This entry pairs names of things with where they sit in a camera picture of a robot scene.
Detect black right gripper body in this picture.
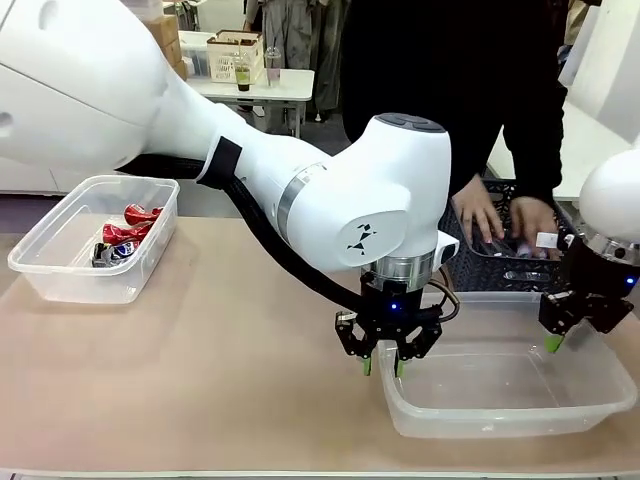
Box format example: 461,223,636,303
558,233,640,302

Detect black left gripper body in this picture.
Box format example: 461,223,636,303
356,272,445,347

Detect crushed black silver can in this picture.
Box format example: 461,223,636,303
90,242,117,269

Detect clear plastic bottle white label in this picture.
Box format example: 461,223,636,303
469,231,562,262

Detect thin black camera cable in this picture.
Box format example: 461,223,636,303
423,279,460,322

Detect bystander in grey clothes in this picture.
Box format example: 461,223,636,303
242,0,351,124

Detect white printed plastic crate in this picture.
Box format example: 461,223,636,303
206,29,266,85

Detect crushed red can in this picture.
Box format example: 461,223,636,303
123,202,165,227

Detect clear dome-lid cup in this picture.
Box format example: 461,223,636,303
264,46,283,88

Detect person's left forearm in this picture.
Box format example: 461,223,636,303
499,74,571,202

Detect black perforated plastic basket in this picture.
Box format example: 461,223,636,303
438,178,579,295

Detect white desk with metal legs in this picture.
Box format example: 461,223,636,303
185,67,317,139

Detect clear plastic storage box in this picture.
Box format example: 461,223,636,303
177,30,217,80

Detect cup with dark green drink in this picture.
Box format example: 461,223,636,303
233,42,252,94

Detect black strap on left arm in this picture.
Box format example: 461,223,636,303
195,135,245,190

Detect person's right forearm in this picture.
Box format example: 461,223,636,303
449,124,506,187

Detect crushed blue Pepsi can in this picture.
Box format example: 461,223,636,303
111,240,145,262

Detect person in black sweater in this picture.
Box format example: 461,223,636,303
338,0,571,206

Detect person's right hand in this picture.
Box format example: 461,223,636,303
456,173,506,245

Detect person's left hand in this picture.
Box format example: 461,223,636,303
509,195,562,262

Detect red candy wrappers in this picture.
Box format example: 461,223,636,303
101,221,154,247

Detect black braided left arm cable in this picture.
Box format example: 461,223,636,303
113,153,372,317

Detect clear plastic bin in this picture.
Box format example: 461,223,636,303
6,173,181,306
377,291,640,440

